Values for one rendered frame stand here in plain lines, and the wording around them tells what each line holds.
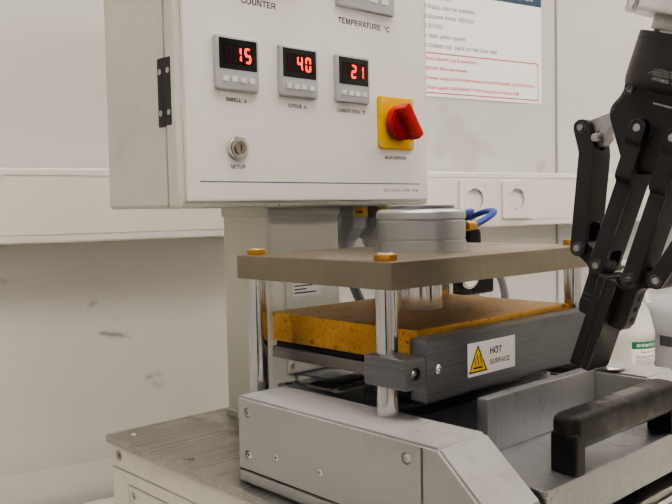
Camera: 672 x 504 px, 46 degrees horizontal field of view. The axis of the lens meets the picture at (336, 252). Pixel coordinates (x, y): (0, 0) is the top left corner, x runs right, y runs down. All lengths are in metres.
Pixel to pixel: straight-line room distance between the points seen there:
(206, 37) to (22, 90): 0.48
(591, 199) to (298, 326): 0.26
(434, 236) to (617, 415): 0.20
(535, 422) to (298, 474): 0.18
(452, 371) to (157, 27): 0.39
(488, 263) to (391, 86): 0.31
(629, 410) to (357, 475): 0.20
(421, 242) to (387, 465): 0.21
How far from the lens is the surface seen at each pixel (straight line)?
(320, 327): 0.65
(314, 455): 0.59
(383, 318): 0.56
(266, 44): 0.76
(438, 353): 0.57
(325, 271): 0.59
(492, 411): 0.59
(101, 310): 1.17
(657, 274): 0.57
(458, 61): 1.49
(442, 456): 0.50
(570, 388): 0.67
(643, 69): 0.56
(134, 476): 0.80
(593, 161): 0.59
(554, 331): 0.69
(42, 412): 1.18
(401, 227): 0.67
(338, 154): 0.81
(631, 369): 0.76
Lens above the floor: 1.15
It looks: 3 degrees down
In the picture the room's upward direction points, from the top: 1 degrees counter-clockwise
